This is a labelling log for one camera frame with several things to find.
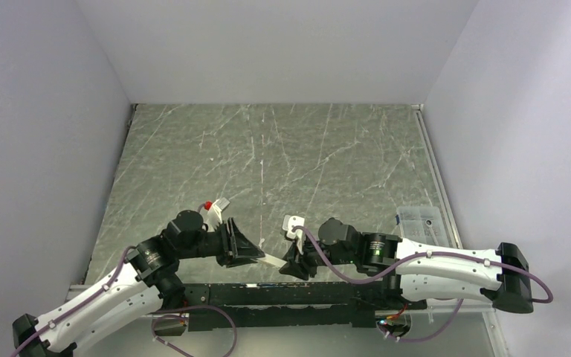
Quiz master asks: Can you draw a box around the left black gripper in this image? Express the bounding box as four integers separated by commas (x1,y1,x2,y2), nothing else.
178,216,264,268

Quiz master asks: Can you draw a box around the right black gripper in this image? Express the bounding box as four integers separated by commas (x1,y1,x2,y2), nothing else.
279,231,357,280

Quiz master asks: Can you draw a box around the white remote control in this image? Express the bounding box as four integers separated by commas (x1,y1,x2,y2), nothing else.
256,254,286,269

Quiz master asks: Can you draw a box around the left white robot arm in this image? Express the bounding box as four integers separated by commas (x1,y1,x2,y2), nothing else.
12,210,265,356

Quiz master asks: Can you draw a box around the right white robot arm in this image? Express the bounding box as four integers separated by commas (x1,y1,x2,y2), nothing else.
280,216,536,314

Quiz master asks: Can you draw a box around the clear plastic box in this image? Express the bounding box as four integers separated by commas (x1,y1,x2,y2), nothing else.
396,206,451,248

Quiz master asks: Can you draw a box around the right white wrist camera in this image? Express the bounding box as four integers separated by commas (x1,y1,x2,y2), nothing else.
282,215,306,254

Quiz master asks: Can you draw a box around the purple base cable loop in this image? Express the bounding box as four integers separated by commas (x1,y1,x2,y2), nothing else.
150,304,239,357

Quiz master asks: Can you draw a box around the aluminium rail right edge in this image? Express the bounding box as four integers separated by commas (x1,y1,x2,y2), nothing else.
411,104,459,239

